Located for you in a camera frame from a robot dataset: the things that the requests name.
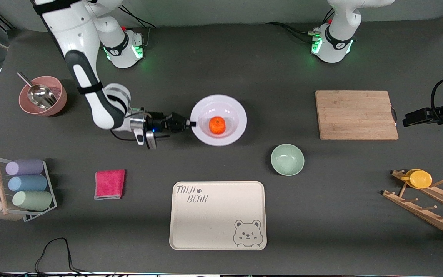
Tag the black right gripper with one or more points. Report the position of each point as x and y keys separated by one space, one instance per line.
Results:
x=159 y=124

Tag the orange fruit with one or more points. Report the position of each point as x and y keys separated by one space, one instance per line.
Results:
x=217 y=125

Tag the white round plate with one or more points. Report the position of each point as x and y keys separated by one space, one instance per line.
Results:
x=229 y=111

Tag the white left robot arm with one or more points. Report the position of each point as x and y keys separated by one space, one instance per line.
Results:
x=340 y=38

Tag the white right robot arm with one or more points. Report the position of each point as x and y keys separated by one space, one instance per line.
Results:
x=79 y=46

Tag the yellow mug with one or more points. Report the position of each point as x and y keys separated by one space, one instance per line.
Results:
x=420 y=179

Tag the wooden cutting board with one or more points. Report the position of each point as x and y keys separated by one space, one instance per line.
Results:
x=354 y=115

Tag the wooden mug rack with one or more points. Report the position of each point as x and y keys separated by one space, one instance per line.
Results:
x=421 y=209

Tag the pink folded cloth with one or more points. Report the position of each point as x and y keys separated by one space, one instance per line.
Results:
x=109 y=184

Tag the cream bear print tray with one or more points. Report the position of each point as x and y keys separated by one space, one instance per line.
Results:
x=214 y=219

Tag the pale green bowl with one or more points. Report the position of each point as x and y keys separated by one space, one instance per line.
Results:
x=287 y=160

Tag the pink bowl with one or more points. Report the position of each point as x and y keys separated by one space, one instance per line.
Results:
x=60 y=100

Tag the metal scoop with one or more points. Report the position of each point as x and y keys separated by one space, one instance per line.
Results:
x=42 y=97

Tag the purple cup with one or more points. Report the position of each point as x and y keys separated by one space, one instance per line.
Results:
x=25 y=167

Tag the blue cup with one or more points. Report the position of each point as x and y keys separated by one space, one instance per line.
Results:
x=28 y=183

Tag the green cup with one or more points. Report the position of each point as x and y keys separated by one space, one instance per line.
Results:
x=33 y=200

